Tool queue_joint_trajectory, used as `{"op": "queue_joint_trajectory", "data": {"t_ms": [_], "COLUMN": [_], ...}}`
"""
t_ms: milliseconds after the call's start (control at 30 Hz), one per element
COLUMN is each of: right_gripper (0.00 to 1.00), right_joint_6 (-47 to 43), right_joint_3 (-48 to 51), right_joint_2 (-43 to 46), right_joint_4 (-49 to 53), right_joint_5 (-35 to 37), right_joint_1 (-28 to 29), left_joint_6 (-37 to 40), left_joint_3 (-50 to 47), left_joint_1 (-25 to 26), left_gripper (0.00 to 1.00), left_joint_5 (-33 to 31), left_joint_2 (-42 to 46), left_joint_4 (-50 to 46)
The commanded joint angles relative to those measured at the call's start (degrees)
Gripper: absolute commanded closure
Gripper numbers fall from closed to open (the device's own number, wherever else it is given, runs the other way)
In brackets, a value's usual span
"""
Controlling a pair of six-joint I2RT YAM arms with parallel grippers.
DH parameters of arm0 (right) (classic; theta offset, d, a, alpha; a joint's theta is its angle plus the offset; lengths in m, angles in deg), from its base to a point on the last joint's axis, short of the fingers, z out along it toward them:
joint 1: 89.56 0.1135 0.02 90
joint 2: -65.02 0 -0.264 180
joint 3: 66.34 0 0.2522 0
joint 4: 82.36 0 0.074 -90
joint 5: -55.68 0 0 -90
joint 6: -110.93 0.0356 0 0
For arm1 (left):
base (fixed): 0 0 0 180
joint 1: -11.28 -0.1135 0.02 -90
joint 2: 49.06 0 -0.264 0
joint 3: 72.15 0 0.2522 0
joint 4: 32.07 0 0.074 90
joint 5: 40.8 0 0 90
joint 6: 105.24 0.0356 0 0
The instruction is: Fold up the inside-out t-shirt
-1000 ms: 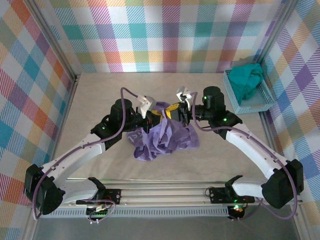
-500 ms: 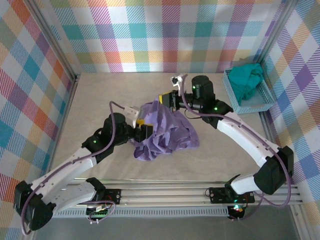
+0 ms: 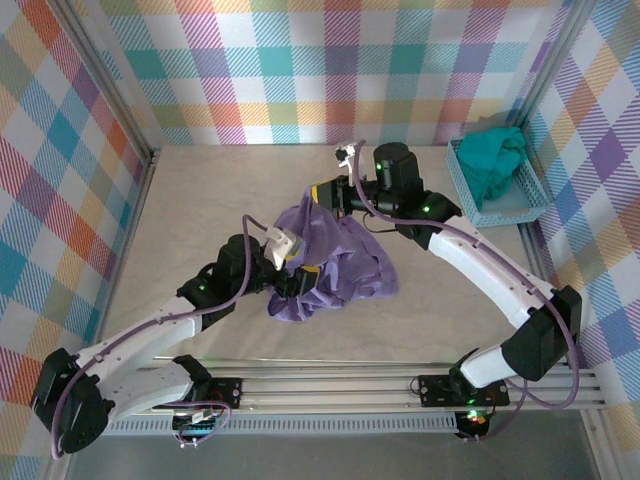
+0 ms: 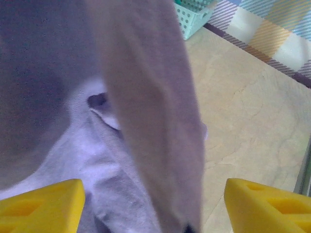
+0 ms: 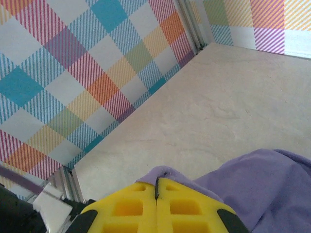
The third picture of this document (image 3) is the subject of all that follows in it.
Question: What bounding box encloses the purple t-shirt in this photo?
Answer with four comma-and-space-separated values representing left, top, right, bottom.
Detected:
266, 187, 401, 324

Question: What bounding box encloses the light blue plastic basket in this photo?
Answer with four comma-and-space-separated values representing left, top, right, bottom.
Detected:
446, 134, 551, 230

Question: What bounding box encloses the teal garment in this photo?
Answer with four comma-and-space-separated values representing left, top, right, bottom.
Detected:
457, 126, 529, 211

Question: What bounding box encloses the left controller board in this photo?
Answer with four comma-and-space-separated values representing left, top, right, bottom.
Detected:
172, 408, 225, 450

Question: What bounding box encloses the controller board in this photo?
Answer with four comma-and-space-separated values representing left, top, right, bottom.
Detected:
172, 408, 225, 450
453, 407, 494, 445

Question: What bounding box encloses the right controller board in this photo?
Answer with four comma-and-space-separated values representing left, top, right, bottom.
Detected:
453, 407, 494, 445

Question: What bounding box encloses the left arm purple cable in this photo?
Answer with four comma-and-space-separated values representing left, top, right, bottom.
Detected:
51, 214, 274, 460

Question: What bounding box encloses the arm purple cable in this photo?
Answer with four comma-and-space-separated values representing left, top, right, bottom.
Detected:
51, 214, 274, 460
347, 140, 581, 444

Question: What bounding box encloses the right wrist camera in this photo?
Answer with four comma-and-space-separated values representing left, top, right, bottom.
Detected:
334, 142, 365, 187

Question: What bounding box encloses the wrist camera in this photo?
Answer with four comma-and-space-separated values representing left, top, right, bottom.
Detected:
334, 142, 365, 187
263, 227, 306, 272

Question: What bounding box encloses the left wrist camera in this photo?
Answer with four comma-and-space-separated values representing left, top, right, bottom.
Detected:
263, 227, 306, 272

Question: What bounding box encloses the long aluminium mounting rail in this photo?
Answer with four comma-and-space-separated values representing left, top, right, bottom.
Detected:
59, 357, 606, 416

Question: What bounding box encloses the left aluminium side rail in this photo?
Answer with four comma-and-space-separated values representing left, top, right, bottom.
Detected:
84, 147, 161, 376

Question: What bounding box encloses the aluminium side rail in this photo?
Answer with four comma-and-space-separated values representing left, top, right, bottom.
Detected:
84, 147, 161, 376
499, 143, 574, 371

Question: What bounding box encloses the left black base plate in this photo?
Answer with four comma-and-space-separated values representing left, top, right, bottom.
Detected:
192, 377, 243, 411

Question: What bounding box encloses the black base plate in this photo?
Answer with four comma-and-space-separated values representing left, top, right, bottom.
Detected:
417, 373, 511, 407
192, 377, 243, 411

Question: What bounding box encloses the slotted grey cable duct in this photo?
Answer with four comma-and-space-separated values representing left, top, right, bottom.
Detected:
107, 418, 459, 435

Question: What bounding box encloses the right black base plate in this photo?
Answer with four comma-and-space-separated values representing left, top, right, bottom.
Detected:
417, 373, 511, 407

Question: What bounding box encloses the right aluminium side rail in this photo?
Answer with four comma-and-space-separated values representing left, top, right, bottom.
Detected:
499, 143, 574, 371

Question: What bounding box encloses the right aluminium corner post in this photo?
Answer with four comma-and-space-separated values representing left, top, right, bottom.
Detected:
497, 0, 601, 151

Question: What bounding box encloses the aluminium corner post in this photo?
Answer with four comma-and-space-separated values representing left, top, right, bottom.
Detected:
52, 0, 162, 161
497, 0, 601, 151

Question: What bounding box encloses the left aluminium corner post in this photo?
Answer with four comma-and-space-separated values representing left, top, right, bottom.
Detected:
52, 0, 162, 161

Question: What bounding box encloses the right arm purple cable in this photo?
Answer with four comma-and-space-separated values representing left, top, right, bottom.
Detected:
347, 140, 581, 444

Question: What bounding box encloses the left aluminium frame leg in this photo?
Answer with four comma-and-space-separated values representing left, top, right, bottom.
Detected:
43, 452, 71, 480

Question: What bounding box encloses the aluminium frame leg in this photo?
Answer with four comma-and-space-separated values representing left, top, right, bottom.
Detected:
43, 452, 71, 480
579, 410, 619, 480

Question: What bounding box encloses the right aluminium frame leg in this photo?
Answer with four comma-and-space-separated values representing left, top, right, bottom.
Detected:
579, 410, 619, 480

